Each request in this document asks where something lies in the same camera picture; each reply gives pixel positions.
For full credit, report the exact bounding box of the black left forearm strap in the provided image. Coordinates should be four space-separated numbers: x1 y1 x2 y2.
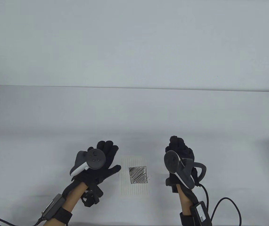
47 208 73 226

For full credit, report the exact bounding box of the black forearm strap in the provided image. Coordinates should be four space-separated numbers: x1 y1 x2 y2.
47 208 73 226
180 212 196 226

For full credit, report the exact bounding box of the black right forearm sensor box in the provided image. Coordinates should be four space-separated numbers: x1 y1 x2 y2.
190 201 212 226

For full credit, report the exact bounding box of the person's left forearm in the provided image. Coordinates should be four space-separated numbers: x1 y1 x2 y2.
44 183 89 226

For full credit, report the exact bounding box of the grey white right hand controller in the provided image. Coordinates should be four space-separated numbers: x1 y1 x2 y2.
164 151 207 189

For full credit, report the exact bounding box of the person's left hand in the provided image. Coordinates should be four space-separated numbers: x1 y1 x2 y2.
62 141 121 200

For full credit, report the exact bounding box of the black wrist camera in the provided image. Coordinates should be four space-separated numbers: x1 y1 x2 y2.
80 188 104 207
166 178 178 194

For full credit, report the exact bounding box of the black right forearm strap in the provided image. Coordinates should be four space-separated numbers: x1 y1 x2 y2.
180 212 196 226

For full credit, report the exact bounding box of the grey left forearm sensor box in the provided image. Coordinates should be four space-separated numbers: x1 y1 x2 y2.
41 193 66 218

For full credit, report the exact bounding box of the grey white hand controller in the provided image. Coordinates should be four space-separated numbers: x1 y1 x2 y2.
164 151 207 189
69 149 106 177

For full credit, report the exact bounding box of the grey white left hand controller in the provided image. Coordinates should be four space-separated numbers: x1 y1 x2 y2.
69 149 106 177

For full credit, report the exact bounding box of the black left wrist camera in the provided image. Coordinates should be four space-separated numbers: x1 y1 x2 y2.
80 188 104 207

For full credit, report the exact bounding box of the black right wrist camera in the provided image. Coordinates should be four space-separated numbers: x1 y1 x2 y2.
166 178 178 194

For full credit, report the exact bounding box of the white lined paper sheet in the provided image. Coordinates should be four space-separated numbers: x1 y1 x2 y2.
121 158 149 196

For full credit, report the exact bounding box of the black right braided cable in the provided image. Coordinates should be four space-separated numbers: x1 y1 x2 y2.
196 182 242 226

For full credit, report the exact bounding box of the person's right forearm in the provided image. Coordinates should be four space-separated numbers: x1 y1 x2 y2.
176 184 196 218

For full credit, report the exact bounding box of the person's right hand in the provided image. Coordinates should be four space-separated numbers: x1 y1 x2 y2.
165 136 199 203

